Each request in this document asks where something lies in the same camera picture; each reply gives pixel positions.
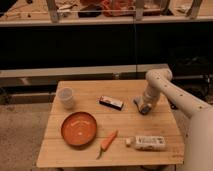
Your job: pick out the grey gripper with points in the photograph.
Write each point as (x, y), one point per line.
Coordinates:
(140, 103)

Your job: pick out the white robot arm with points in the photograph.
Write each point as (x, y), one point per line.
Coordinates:
(198, 155)

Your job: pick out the black white rectangular box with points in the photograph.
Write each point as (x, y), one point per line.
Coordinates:
(111, 102)

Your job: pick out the white plastic bottle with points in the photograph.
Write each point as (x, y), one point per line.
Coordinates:
(146, 143)

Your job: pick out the orange carrot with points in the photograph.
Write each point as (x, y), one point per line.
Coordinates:
(106, 143)

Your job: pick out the wooden folding table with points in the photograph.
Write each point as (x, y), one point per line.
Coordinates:
(128, 122)

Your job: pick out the orange round plate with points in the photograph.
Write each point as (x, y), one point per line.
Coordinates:
(78, 129)

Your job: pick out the translucent plastic cup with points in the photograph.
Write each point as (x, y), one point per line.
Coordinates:
(65, 96)

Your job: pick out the red cloth on shelf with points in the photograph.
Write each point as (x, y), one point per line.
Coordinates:
(114, 8)

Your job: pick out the black object on shelf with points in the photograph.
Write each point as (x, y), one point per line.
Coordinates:
(90, 11)

